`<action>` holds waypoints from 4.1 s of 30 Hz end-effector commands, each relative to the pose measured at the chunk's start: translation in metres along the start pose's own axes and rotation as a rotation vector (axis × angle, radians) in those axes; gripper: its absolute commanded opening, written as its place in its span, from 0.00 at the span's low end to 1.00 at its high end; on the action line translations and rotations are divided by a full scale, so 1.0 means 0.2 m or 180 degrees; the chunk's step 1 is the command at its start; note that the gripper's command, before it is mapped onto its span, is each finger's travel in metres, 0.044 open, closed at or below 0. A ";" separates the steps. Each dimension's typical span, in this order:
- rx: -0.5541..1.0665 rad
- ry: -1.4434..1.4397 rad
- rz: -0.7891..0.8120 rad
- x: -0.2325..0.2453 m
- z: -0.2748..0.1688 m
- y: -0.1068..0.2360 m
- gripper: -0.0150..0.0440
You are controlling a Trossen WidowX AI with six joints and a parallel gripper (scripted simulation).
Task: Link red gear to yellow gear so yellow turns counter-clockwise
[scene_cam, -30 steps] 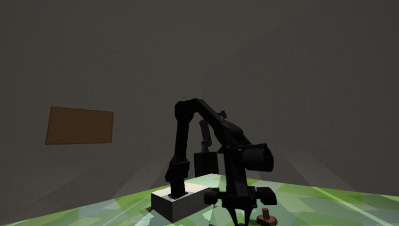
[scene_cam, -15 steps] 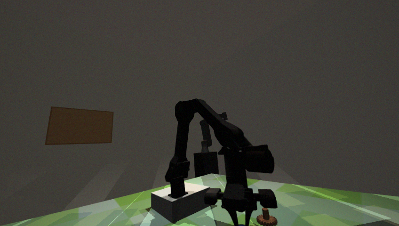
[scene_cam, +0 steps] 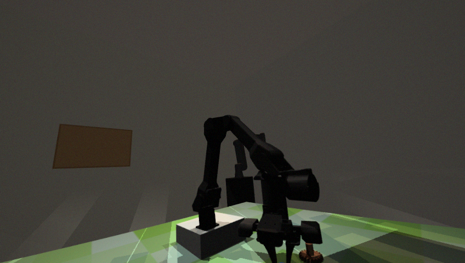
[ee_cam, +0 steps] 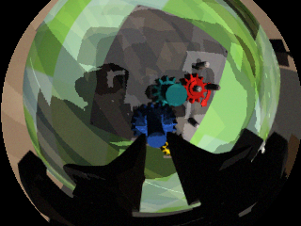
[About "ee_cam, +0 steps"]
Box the blue gear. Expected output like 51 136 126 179
131 103 177 148

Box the red gear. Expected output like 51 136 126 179
181 73 207 103

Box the yellow gear with black stripe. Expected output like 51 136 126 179
161 140 170 155

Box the dark teal gear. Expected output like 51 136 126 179
151 76 187 109

